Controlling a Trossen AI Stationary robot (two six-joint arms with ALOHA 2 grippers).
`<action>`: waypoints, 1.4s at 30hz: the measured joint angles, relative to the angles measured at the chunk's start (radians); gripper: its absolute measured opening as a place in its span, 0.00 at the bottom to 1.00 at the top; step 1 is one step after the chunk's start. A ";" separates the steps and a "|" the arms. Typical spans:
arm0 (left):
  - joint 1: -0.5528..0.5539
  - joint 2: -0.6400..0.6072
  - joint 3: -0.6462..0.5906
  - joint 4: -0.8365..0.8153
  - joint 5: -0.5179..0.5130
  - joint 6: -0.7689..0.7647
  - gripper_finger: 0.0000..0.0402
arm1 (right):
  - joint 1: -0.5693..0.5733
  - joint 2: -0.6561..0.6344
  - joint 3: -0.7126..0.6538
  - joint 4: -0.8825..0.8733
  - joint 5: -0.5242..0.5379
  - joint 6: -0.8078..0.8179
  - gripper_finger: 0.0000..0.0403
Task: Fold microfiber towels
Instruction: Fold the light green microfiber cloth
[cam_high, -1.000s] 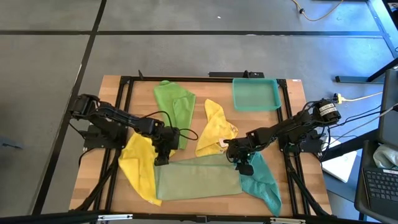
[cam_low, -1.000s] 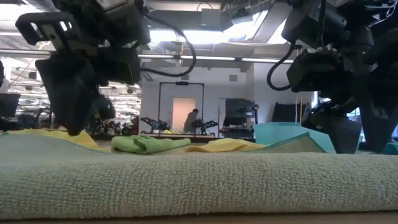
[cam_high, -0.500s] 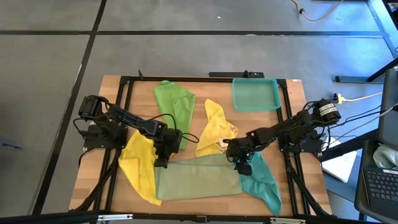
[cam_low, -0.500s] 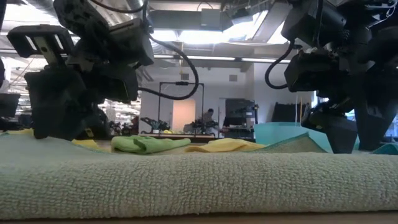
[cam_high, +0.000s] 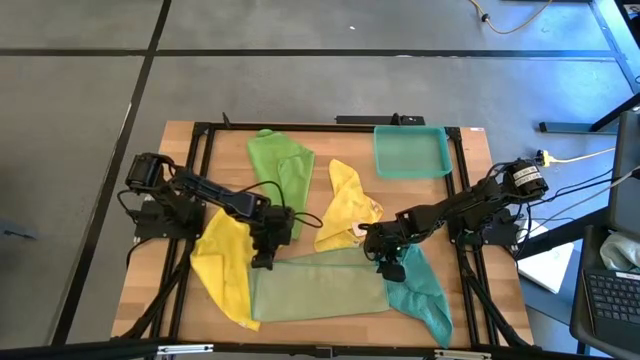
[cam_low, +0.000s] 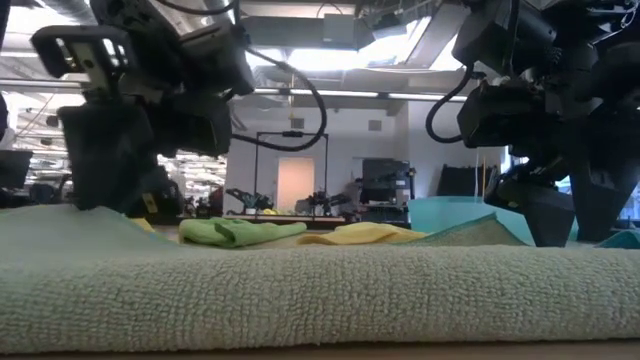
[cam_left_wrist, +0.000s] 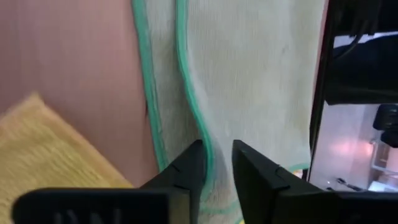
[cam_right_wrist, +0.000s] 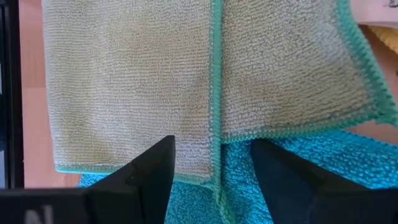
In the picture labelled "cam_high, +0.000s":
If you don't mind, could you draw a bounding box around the white crumpled cloth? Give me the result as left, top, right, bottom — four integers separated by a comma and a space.
598, 231, 640, 275

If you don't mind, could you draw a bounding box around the teal translucent plastic bin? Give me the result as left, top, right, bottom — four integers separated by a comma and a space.
373, 124, 454, 180

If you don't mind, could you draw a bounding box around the black desk leg bar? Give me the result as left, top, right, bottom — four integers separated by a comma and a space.
514, 205, 614, 260

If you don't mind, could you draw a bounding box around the yellow microfiber towel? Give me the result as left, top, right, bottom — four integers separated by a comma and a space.
189, 207, 262, 333
313, 158, 385, 253

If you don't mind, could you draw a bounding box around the computer monitor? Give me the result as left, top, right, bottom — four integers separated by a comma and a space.
607, 109, 640, 236

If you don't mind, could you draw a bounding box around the black aluminium table frame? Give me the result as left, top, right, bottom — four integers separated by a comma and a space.
110, 112, 539, 351

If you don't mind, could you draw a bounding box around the teal microfiber towel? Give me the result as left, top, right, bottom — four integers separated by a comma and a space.
384, 243, 455, 350

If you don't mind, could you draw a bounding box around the black clamp bracket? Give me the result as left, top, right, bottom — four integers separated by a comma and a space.
334, 113, 427, 127

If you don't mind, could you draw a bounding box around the white notebook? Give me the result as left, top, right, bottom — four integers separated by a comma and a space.
516, 241, 576, 295

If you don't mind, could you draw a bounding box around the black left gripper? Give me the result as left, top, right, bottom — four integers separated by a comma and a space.
249, 203, 297, 271

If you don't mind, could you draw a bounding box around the yellow plug with cable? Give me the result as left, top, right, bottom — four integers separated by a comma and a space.
535, 147, 617, 169

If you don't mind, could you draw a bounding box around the yellow hanging cable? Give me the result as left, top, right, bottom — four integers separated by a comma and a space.
468, 0, 554, 36

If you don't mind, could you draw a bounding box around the sage green microfiber towel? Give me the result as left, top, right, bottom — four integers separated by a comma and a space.
248, 247, 392, 323

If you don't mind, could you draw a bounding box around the computer keyboard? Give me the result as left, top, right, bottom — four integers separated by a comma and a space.
582, 269, 640, 342

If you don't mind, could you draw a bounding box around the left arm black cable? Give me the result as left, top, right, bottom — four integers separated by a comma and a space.
238, 179, 325, 230

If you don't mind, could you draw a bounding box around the silver metal bracket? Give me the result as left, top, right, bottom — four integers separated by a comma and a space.
432, 349, 493, 360
156, 343, 215, 357

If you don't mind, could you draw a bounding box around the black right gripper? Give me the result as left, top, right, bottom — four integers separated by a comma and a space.
362, 221, 410, 284

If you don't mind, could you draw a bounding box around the lime green microfiber towel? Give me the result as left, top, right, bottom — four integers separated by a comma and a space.
246, 128, 317, 241

